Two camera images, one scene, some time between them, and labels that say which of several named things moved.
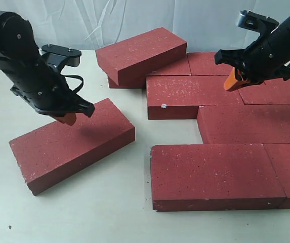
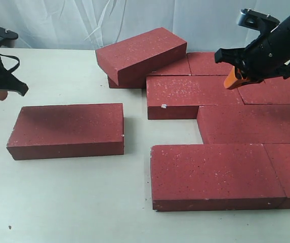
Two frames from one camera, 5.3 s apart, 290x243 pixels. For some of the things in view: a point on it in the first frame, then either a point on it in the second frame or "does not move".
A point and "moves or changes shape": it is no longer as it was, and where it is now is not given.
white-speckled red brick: [178, 97] does not move
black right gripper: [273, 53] does not move
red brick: [48, 156] moves or changes shape
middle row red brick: [251, 124] does not move
